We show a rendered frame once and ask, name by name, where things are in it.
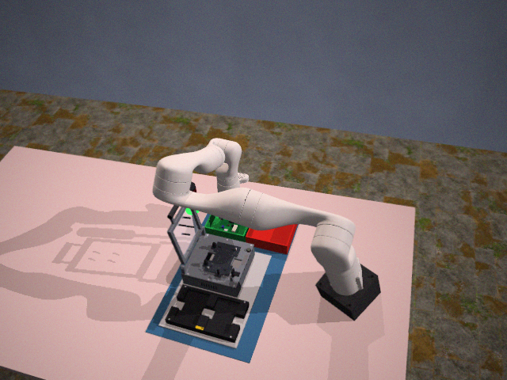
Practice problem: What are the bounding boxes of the green circuit board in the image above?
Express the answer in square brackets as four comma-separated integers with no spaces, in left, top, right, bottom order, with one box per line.
[218,219,241,234]

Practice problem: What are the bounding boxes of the red open tray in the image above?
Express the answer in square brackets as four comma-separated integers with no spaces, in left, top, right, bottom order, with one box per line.
[246,224,298,254]

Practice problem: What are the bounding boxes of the green box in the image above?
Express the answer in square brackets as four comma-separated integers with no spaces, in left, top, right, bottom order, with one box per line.
[204,215,249,242]

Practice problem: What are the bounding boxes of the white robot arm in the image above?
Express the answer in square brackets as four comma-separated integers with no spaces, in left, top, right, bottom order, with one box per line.
[152,139,363,295]

